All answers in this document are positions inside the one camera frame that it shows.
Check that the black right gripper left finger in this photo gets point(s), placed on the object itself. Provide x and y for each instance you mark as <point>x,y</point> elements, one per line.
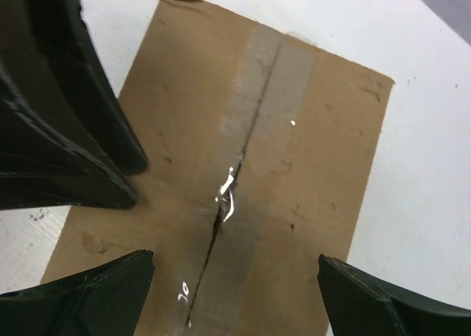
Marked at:
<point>105,300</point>

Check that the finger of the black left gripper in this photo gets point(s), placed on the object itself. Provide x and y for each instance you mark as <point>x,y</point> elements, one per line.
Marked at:
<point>63,36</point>
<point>47,156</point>

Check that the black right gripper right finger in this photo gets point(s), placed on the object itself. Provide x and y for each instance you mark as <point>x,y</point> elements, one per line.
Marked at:
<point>358,303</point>

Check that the brown cardboard express box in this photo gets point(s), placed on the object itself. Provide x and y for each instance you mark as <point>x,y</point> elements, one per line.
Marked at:
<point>260,147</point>

